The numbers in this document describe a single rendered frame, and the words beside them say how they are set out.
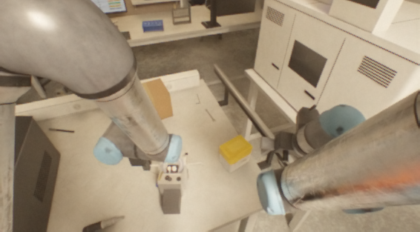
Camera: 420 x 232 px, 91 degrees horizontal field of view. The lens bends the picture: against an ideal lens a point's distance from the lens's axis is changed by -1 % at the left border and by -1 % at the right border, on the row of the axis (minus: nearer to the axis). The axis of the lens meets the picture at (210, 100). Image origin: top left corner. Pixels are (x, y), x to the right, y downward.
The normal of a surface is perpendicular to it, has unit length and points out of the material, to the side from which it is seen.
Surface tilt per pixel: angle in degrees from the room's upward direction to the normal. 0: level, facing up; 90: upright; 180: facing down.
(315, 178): 91
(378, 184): 100
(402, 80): 90
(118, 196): 0
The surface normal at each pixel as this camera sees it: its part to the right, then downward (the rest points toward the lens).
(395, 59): -0.93, 0.23
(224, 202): 0.00, -0.76
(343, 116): 0.07, -0.43
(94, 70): 0.55, 0.59
